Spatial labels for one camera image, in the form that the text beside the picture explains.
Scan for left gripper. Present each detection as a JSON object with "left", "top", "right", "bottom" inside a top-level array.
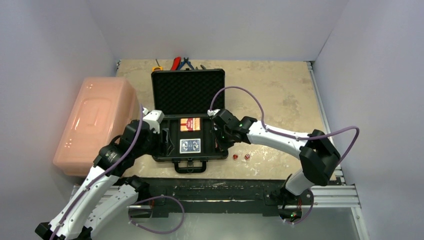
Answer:
[{"left": 134, "top": 126, "right": 174, "bottom": 158}]

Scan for blue playing card deck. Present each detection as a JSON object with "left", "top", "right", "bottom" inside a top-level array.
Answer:
[{"left": 179, "top": 138, "right": 201, "bottom": 154}]

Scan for red Texas Hold'em card deck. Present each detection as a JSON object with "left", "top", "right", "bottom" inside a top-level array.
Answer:
[{"left": 179, "top": 117, "right": 201, "bottom": 132}]

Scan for black poker carrying case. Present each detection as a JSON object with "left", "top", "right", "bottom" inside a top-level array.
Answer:
[{"left": 151, "top": 68, "right": 229, "bottom": 174}]

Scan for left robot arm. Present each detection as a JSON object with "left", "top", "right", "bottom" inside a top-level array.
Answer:
[{"left": 35, "top": 111, "right": 164, "bottom": 240}]

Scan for orange plastic storage bin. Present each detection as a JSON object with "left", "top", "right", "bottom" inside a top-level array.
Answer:
[{"left": 52, "top": 77, "right": 139, "bottom": 177}]

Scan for yellow tape measure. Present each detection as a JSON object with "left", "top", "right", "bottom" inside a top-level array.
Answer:
[{"left": 152, "top": 66, "right": 163, "bottom": 72}]

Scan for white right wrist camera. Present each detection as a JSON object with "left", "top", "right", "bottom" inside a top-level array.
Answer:
[{"left": 207, "top": 109, "right": 220, "bottom": 117}]

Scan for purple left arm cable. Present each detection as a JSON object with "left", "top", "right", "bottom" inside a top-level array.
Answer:
[{"left": 49, "top": 103, "right": 144, "bottom": 240}]

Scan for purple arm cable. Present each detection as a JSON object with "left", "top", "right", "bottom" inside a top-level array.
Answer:
[
  {"left": 209, "top": 86, "right": 360, "bottom": 170},
  {"left": 49, "top": 103, "right": 144, "bottom": 240}
]

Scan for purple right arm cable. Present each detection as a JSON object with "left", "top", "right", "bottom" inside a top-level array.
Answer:
[{"left": 209, "top": 86, "right": 360, "bottom": 170}]

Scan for red handled pliers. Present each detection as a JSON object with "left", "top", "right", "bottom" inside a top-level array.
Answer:
[{"left": 170, "top": 56, "right": 181, "bottom": 71}]

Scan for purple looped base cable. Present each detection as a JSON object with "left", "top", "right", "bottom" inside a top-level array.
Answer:
[{"left": 127, "top": 194, "right": 186, "bottom": 235}]

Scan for blue handled cutters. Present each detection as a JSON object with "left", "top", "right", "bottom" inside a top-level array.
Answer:
[{"left": 177, "top": 57, "right": 195, "bottom": 70}]

